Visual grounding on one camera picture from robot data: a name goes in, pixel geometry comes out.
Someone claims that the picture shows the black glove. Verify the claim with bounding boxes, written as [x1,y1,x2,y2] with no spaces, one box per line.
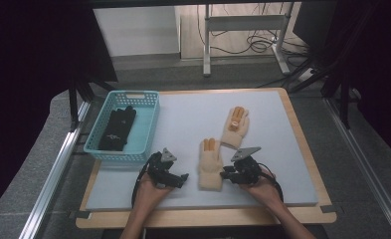
[98,105,138,152]

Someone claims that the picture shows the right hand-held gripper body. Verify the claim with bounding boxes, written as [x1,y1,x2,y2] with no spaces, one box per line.
[230,146,263,185]

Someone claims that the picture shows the aluminium rail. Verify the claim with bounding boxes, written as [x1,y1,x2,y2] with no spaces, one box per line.
[323,97,391,239]
[18,100,92,239]

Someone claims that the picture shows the white cabinet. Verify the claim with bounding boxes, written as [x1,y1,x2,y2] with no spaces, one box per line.
[93,5,181,58]

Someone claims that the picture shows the white metal stand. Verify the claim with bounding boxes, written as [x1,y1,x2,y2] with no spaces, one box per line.
[202,2,293,78]

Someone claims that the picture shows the white power strip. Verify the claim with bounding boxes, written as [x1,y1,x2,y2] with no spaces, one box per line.
[296,67,315,83]

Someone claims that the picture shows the person's right hand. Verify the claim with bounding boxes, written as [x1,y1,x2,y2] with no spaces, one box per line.
[240,166,283,207]

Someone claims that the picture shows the person's left hand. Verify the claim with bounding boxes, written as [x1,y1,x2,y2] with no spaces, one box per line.
[137,171,175,207]

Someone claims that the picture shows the black floor cables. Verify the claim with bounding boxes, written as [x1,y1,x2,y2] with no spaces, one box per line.
[196,2,311,68]

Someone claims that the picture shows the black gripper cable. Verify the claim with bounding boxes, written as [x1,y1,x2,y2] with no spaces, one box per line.
[256,161,285,203]
[130,158,155,209]

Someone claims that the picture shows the black tape piece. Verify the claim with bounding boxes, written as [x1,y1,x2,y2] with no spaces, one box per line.
[73,210,93,220]

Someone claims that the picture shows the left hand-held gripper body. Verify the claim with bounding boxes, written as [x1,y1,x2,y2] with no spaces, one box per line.
[146,146,179,189]

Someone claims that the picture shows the white foam mat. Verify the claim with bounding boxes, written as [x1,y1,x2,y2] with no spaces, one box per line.
[85,90,319,211]

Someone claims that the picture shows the teal plastic basket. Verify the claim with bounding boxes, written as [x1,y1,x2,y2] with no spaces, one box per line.
[84,90,161,163]

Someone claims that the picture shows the beige knit glove orange fingers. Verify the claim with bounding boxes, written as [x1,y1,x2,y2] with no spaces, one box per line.
[220,106,251,150]
[197,136,225,192]

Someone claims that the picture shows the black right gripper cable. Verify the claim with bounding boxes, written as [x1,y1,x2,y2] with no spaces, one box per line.
[256,161,285,203]

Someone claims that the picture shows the black stand legs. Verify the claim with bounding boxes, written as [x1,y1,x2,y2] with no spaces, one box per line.
[288,0,363,130]
[67,74,118,131]

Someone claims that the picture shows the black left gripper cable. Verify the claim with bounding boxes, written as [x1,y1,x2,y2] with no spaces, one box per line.
[130,158,155,209]

